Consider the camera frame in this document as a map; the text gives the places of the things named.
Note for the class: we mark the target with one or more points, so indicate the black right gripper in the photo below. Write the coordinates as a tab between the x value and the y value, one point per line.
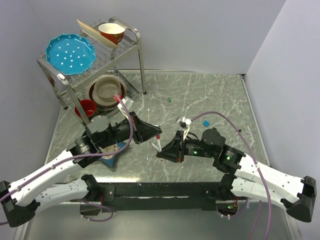
173	148

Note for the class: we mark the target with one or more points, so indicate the white marker with red tip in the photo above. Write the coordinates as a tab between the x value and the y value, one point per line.
157	146

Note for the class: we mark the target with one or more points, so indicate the metal dish rack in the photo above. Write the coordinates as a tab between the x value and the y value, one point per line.
66	87

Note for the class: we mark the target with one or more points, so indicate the beige bowl on rack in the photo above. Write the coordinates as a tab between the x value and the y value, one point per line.
106	87

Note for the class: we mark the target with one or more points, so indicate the blue pen cap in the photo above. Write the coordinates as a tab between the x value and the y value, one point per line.
206	123

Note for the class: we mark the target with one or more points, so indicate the red and white bowl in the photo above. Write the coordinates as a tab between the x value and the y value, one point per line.
112	31

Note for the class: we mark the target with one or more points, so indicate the red cup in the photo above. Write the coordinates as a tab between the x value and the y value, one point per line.
89	107

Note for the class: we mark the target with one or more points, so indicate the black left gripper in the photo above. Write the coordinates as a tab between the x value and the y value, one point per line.
143	131

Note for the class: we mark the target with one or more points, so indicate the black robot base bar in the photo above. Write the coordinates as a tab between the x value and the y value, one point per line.
131	196

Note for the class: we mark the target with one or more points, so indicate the beige rectangular plate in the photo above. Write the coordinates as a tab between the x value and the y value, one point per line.
96	35

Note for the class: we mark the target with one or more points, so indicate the blue star shaped dish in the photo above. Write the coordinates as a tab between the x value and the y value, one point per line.
110	159

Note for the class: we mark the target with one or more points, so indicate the blue polka dot plate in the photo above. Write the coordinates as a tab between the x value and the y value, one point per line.
70	54

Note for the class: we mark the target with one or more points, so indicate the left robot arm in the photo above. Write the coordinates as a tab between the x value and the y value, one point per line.
23	198

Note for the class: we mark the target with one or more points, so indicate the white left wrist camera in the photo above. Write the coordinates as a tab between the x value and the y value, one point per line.
127	101

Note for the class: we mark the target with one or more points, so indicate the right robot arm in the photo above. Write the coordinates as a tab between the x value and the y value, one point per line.
243	177

